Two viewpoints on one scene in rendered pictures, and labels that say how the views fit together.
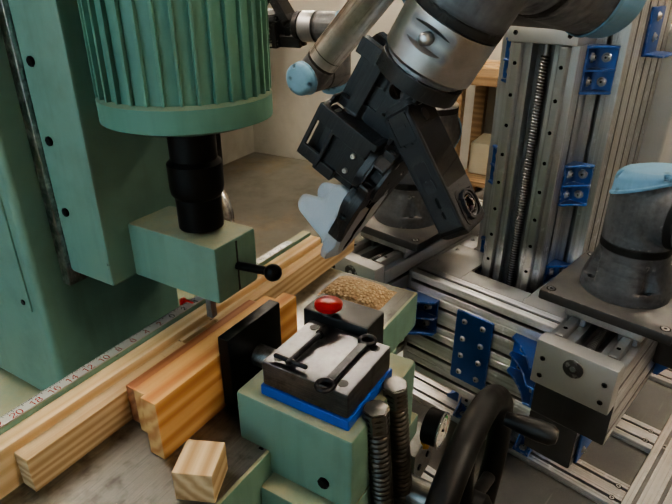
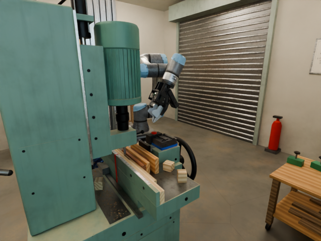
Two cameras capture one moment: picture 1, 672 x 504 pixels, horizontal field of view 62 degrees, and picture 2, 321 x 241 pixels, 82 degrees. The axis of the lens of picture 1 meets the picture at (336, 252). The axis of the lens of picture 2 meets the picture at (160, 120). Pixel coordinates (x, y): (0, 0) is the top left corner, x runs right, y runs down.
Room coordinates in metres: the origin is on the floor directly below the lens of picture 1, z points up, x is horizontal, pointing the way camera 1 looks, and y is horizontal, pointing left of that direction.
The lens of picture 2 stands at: (0.11, 0.83, 1.34)
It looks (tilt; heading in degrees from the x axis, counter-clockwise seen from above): 16 degrees down; 293
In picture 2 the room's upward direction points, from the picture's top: straight up
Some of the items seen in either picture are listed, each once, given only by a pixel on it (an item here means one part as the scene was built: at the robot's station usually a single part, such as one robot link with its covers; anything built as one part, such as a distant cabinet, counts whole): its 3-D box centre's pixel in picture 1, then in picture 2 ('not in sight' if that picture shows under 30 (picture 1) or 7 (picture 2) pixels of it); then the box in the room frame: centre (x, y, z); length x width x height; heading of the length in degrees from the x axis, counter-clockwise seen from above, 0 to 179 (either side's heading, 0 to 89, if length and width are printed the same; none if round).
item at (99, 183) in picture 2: not in sight; (99, 183); (0.68, 0.25, 0.82); 0.04 x 0.04 x 0.04; 31
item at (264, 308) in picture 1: (273, 360); (149, 149); (0.50, 0.07, 0.95); 0.09 x 0.07 x 0.09; 149
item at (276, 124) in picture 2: not in sight; (275, 134); (-0.47, -2.51, 0.30); 0.19 x 0.18 x 0.60; 62
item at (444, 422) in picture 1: (432, 430); not in sight; (0.70, -0.16, 0.65); 0.06 x 0.04 x 0.08; 149
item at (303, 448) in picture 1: (329, 408); (161, 152); (0.46, 0.01, 0.91); 0.15 x 0.14 x 0.09; 149
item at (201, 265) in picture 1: (194, 256); (119, 139); (0.60, 0.17, 1.03); 0.14 x 0.07 x 0.09; 59
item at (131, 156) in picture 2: (202, 355); (133, 160); (0.54, 0.16, 0.92); 0.20 x 0.02 x 0.05; 149
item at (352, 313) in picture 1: (334, 351); (161, 139); (0.47, 0.00, 0.99); 0.13 x 0.11 x 0.06; 149
